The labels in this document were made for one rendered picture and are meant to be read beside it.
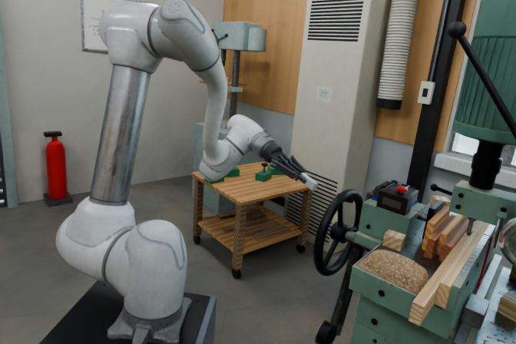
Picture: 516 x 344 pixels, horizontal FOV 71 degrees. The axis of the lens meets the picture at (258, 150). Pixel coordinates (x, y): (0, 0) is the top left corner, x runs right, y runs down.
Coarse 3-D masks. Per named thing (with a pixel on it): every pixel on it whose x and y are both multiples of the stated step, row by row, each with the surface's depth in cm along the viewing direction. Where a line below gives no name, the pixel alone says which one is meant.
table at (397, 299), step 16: (368, 240) 100; (416, 240) 94; (416, 256) 86; (352, 272) 80; (368, 272) 78; (432, 272) 80; (480, 272) 91; (352, 288) 81; (368, 288) 78; (384, 288) 76; (400, 288) 74; (384, 304) 76; (400, 304) 74; (464, 304) 78; (432, 320) 70; (448, 320) 68
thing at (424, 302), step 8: (464, 240) 88; (456, 248) 84; (448, 256) 80; (456, 256) 80; (448, 264) 77; (440, 272) 73; (432, 280) 70; (440, 280) 70; (424, 288) 67; (432, 288) 68; (416, 296) 65; (424, 296) 65; (432, 296) 66; (416, 304) 63; (424, 304) 63; (432, 304) 68; (416, 312) 63; (424, 312) 63; (408, 320) 64; (416, 320) 63
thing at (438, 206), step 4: (440, 200) 98; (436, 204) 95; (440, 204) 95; (412, 208) 100; (428, 208) 92; (432, 208) 92; (436, 208) 93; (440, 208) 96; (420, 212) 98; (424, 212) 98; (428, 212) 92; (432, 212) 92; (436, 212) 94; (420, 216) 97; (424, 216) 97; (428, 216) 93; (432, 216) 92; (424, 220) 97; (428, 220) 93; (424, 232) 94
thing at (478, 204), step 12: (456, 192) 88; (468, 192) 86; (480, 192) 84; (492, 192) 85; (504, 192) 86; (456, 204) 88; (468, 204) 86; (480, 204) 85; (492, 204) 83; (504, 204) 81; (468, 216) 87; (480, 216) 85; (492, 216) 83
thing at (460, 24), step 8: (456, 24) 72; (464, 24) 72; (448, 32) 74; (456, 32) 73; (464, 32) 73; (464, 40) 73; (464, 48) 73; (472, 56) 72; (472, 64) 73; (480, 64) 72; (480, 72) 72; (488, 80) 71; (488, 88) 71; (496, 96) 70; (496, 104) 71; (504, 104) 70; (504, 112) 70; (504, 120) 70; (512, 120) 69; (512, 128) 69
